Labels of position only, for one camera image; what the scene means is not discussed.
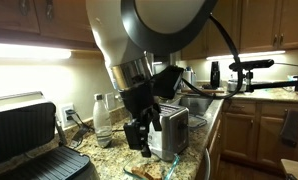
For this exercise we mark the dark hanging towel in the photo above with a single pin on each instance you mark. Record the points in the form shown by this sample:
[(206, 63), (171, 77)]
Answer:
[(290, 128)]

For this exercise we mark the blue-rimmed container lid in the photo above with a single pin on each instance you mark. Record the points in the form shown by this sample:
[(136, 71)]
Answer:
[(196, 121)]

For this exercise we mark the white wall outlet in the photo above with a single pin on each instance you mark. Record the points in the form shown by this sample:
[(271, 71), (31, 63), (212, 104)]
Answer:
[(63, 115), (110, 101)]

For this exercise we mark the wooden base cabinets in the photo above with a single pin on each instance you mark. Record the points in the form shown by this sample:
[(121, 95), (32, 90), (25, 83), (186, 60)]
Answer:
[(252, 133)]

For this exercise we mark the under-cabinet light strip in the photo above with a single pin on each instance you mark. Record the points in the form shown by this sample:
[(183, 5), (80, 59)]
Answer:
[(25, 51), (255, 55)]

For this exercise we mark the stainless steel two-slot toaster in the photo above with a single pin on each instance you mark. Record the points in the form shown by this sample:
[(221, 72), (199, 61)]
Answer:
[(174, 130)]

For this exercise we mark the stainless steel sink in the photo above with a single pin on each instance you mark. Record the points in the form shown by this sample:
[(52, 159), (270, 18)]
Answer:
[(197, 103)]

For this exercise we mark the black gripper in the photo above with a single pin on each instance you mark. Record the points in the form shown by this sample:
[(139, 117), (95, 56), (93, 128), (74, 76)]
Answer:
[(139, 100)]

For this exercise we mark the metal pot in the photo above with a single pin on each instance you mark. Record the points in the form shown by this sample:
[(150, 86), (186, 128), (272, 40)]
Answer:
[(235, 86)]

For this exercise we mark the white jar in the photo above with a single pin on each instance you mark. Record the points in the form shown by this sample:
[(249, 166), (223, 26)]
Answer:
[(189, 76)]

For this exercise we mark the clear glass food container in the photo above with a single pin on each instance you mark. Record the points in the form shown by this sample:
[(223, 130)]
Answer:
[(170, 168)]

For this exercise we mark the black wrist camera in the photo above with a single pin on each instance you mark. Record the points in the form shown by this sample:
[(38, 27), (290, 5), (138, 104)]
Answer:
[(167, 81)]

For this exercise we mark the black panini press grill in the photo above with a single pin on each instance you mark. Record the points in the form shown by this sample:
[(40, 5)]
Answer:
[(22, 133)]

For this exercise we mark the wooden upper cabinets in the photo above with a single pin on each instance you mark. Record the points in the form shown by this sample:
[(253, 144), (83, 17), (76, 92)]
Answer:
[(262, 23), (39, 20)]

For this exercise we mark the black camera stand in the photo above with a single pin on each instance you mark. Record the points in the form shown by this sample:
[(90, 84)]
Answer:
[(272, 85)]

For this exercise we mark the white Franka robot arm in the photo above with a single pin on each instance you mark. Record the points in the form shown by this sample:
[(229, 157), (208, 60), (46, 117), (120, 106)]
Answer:
[(122, 30)]

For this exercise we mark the black tall bottle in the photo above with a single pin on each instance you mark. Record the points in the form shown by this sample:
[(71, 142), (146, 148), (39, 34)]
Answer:
[(215, 75)]

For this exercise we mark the toasted bread slice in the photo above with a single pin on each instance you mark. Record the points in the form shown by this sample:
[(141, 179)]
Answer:
[(145, 171)]

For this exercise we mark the light wooden stool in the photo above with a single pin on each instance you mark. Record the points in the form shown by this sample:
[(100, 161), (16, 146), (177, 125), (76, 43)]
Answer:
[(297, 168)]

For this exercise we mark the black stereo camera bar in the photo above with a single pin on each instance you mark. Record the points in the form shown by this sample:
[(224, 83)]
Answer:
[(252, 64)]

